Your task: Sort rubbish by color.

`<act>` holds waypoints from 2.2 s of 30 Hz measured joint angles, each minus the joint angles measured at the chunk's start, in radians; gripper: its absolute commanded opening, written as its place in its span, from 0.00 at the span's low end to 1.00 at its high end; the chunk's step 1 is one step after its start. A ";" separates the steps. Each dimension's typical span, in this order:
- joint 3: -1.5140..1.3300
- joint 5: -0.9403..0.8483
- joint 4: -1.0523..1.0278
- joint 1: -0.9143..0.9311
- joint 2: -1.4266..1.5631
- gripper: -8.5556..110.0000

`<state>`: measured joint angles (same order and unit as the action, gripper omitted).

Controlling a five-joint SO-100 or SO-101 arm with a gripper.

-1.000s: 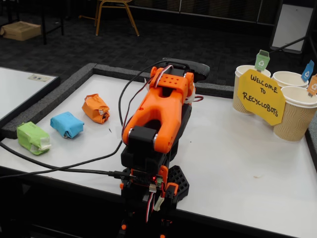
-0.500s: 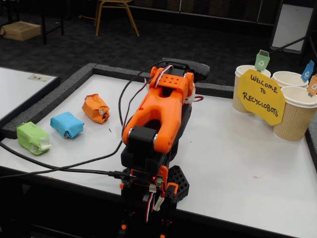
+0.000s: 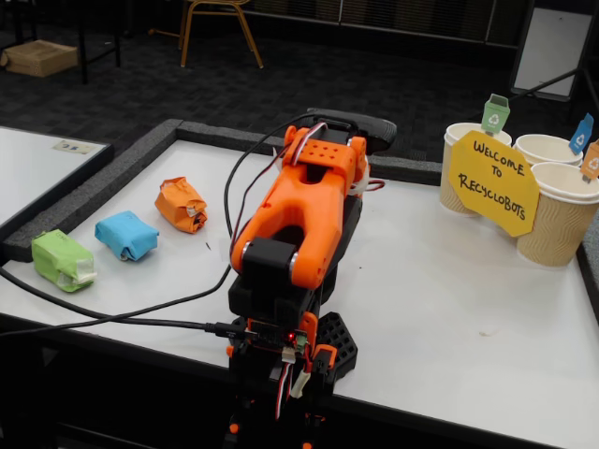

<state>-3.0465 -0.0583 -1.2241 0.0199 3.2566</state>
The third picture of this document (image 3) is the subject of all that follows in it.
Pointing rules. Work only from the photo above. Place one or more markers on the short dark grey foam strip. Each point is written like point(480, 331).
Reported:
point(412, 168)

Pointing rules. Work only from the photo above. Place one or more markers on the yellow welcome paper sign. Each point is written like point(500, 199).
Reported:
point(496, 187)

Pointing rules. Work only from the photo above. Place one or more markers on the orange and black robot arm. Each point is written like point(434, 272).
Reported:
point(299, 206)

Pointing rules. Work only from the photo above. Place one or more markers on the white table black edge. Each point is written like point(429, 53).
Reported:
point(37, 173)

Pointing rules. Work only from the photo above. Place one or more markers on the blue recycling bin tag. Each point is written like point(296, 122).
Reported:
point(580, 138)

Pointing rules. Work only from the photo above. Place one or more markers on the orange recycling bin tag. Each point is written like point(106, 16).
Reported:
point(592, 161)

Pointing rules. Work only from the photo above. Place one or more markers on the gold metal frame chair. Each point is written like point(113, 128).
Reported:
point(215, 14)

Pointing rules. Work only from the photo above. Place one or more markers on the green recycling bin tag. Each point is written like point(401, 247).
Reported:
point(493, 117)

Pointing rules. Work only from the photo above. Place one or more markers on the black metal table legs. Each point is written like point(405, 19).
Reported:
point(83, 47)

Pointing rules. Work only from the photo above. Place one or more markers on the white panel black frame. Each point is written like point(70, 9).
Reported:
point(547, 47)

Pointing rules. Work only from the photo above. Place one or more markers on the controller board orange mount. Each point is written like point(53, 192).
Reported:
point(271, 334)

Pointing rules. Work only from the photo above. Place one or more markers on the orange paper rubbish packet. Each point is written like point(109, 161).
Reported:
point(180, 206)

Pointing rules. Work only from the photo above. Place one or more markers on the black metal stand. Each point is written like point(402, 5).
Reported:
point(545, 83)

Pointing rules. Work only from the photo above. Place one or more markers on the black robot base clamp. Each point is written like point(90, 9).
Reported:
point(337, 337)

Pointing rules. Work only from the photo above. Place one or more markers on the blue paper rubbish packet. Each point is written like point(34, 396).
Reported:
point(124, 234)

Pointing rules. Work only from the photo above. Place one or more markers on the ribbed beige paper cup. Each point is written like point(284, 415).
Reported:
point(451, 206)
point(543, 147)
point(557, 229)

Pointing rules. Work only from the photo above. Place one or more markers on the small paper label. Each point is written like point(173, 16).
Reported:
point(72, 147)

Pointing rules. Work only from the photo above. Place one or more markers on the long dark grey foam strip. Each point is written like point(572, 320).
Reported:
point(210, 133)

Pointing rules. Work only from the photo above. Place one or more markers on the brown cardboard box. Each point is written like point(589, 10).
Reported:
point(39, 58)

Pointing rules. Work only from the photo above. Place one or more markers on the green paper rubbish packet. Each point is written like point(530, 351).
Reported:
point(58, 259)

